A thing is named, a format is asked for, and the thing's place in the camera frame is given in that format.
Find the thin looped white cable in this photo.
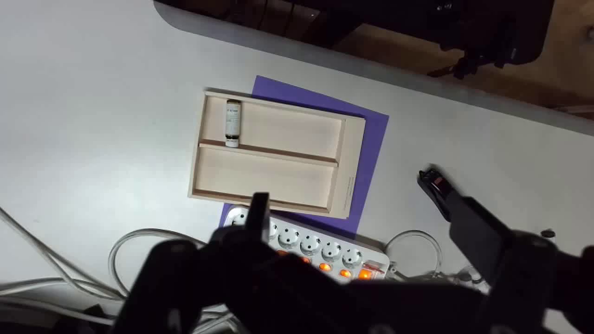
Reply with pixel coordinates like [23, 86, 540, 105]
[385, 229, 479, 285]

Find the light wooden two-compartment tray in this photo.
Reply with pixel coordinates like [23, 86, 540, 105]
[190, 90, 366, 220]

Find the white cable at left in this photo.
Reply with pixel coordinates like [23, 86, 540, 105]
[0, 207, 127, 303]

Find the small white black device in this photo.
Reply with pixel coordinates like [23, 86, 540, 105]
[225, 101, 242, 149]

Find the white power strip cable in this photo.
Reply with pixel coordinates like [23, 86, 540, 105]
[108, 227, 208, 300]

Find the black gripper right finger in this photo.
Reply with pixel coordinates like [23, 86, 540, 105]
[418, 166, 557, 292]

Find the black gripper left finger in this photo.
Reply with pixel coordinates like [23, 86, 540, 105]
[210, 194, 271, 261]

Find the white multi-socket power strip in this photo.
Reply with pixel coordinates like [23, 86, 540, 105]
[221, 207, 394, 285]

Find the purple paper sheet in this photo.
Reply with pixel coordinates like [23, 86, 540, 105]
[218, 75, 390, 240]

